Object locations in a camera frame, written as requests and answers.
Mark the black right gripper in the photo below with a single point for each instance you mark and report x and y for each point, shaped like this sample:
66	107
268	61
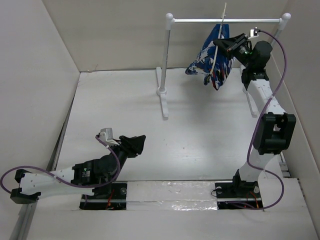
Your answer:
231	44

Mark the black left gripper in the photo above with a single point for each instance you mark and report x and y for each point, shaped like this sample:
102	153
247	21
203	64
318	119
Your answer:
133	146

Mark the blue patterned trousers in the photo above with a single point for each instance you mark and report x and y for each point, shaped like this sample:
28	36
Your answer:
210	61

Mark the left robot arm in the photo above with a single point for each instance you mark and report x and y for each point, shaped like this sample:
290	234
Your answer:
92	177

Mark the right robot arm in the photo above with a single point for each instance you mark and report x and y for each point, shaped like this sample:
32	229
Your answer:
274	127

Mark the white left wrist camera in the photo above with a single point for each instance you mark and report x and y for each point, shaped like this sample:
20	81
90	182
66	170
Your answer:
105	137

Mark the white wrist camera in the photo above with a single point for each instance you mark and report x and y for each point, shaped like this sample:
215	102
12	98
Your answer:
105	137
253	33

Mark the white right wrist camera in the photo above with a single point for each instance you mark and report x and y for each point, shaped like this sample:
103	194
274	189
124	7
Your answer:
253	33

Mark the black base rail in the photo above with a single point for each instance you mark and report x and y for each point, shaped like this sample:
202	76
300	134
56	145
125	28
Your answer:
170	196

